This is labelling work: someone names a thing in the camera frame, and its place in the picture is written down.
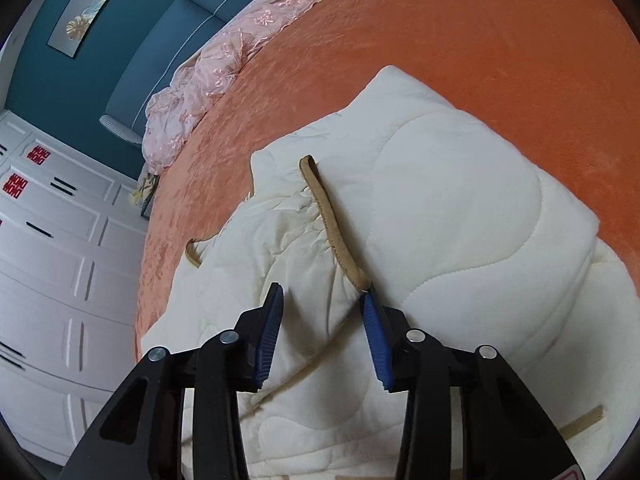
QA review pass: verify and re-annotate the pink lace bedspread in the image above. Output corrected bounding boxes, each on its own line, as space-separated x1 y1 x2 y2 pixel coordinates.
142 0 387 177

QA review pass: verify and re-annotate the cream quilted jacket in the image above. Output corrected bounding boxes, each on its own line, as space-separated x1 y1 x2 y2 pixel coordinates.
140 65 640 480

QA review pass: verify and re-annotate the orange velvet bed blanket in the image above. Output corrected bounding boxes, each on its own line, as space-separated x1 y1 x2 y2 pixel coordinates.
132 0 640 366

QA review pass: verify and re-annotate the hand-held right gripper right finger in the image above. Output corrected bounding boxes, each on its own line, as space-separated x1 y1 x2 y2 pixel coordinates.
359 292 587 480

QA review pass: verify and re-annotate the floral wall picture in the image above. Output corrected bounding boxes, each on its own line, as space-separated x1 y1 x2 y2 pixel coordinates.
47 0 144 57

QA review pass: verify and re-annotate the grey mesh chair back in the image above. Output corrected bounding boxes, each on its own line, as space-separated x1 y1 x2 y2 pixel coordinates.
99 114 144 147

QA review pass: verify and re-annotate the blue padded headboard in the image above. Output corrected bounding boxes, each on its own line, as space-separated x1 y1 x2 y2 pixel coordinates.
102 0 297 133

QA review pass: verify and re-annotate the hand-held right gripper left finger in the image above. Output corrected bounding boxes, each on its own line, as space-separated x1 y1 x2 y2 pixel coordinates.
57 282 284 480

